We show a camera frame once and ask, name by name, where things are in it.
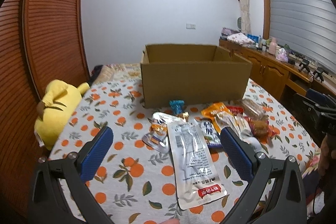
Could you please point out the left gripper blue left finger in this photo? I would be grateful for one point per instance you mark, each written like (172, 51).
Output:
(47, 201)

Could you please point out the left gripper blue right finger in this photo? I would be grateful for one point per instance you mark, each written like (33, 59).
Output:
(275, 191)

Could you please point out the clear grain bar packet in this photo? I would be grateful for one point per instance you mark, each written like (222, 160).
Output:
(252, 109)

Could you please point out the large white snack pouch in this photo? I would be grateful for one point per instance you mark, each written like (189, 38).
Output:
(197, 180)

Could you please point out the wooden sideboard cabinet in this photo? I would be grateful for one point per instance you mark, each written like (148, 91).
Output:
(277, 78)

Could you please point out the orange print bed blanket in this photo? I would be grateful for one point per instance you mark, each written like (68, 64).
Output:
(135, 183)

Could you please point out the pink brown snack packet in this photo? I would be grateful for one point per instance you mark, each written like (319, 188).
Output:
(260, 128)

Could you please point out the yellow plush toy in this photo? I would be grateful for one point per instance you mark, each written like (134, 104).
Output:
(55, 109)

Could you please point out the pink bottle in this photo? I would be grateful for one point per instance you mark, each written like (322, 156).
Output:
(272, 46)

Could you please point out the red snack packet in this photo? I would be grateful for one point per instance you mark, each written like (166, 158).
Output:
(236, 110)

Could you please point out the small white orange pouch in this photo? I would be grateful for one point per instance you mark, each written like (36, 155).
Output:
(157, 137)

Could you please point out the grey window blind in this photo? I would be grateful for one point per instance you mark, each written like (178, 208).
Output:
(307, 27)

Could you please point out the floral quilt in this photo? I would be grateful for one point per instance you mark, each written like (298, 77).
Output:
(110, 72)

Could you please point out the blue white snack packet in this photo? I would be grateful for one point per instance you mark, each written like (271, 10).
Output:
(210, 134)

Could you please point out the folded floral cloth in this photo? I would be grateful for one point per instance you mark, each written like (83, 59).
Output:
(240, 39)

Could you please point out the orange snack packet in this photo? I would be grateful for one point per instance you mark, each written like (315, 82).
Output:
(220, 116)

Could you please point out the blue wrapped candy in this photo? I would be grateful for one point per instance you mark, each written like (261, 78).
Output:
(177, 106)

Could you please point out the brown cardboard box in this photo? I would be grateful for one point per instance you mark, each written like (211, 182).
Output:
(194, 73)

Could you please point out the wooden louvered wardrobe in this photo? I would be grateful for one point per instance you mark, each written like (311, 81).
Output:
(41, 40)

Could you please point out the white wall switch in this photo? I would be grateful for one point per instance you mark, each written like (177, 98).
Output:
(190, 26)

